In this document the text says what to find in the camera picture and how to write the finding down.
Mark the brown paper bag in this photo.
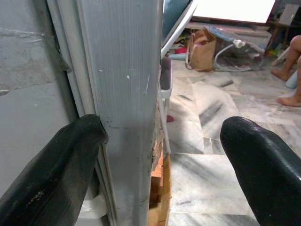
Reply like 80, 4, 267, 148
185, 29, 217, 73

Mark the dark wooden side table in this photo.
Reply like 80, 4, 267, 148
267, 3, 301, 49

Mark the white table top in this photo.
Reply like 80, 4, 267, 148
191, 0, 276, 25

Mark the pale blue baby bouncer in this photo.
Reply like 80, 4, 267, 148
204, 24, 266, 73

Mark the white fridge cabinet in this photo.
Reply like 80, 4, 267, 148
0, 0, 79, 226

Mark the person bare leg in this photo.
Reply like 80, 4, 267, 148
276, 89, 301, 108
271, 35, 301, 82

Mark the grey fridge door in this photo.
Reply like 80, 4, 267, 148
47, 0, 165, 226

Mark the white metal frame chair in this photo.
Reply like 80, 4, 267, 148
159, 0, 198, 155

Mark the pale teal roll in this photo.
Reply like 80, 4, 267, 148
170, 53, 189, 61

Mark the blue chair cushion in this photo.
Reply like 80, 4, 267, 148
163, 0, 191, 41

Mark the pale blue plastic cylinder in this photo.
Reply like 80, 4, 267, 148
285, 70, 300, 89

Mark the wooden fridge stand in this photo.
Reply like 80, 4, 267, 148
148, 131, 173, 226

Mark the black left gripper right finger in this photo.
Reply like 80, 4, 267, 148
220, 116, 301, 226

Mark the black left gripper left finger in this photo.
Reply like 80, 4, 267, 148
0, 114, 109, 226

